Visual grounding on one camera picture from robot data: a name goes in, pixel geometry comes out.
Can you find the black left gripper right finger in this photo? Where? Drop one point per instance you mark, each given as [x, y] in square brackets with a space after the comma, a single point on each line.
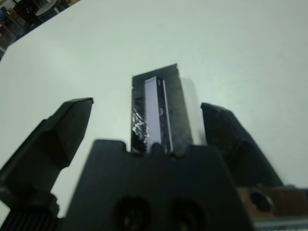
[235, 149]

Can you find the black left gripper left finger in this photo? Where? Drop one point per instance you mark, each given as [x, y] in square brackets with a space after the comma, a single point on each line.
[55, 134]

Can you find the black printed box lid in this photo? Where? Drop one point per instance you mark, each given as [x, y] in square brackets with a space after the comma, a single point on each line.
[154, 108]

